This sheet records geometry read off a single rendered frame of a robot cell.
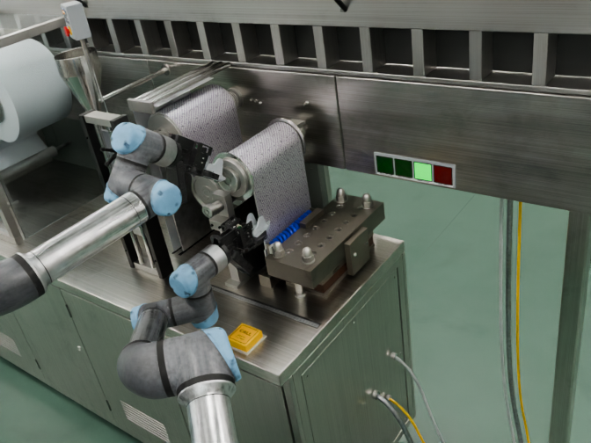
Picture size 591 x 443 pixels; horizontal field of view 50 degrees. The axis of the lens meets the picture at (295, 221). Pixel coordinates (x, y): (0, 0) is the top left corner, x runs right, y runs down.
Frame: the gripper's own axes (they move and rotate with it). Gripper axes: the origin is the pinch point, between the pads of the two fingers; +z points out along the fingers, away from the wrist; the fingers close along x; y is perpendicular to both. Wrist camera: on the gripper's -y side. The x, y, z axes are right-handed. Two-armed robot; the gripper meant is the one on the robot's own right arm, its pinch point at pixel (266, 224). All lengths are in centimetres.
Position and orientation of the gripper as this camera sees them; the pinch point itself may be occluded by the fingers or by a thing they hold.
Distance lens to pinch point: 182.3
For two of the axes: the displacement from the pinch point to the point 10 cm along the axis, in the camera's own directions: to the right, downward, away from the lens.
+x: -8.0, -2.0, 5.7
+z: 5.8, -4.9, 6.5
